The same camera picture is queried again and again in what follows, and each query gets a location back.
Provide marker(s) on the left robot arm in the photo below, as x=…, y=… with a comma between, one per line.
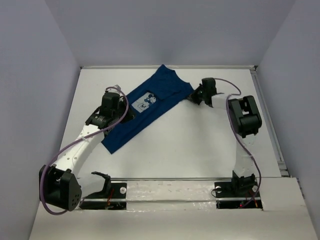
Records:
x=59, y=184

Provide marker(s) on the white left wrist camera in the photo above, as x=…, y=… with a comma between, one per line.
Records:
x=115, y=88

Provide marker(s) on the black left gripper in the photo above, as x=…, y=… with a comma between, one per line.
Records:
x=123, y=110

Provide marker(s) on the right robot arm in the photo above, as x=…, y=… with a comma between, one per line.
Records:
x=245, y=121

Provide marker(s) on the blue printed t shirt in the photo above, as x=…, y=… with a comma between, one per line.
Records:
x=149, y=101

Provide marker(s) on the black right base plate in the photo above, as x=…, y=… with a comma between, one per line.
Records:
x=226, y=199

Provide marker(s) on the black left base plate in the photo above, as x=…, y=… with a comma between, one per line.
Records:
x=115, y=199

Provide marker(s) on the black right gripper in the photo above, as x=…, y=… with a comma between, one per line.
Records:
x=193, y=97

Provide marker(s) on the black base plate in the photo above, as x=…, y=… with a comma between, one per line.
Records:
x=226, y=199
x=115, y=199

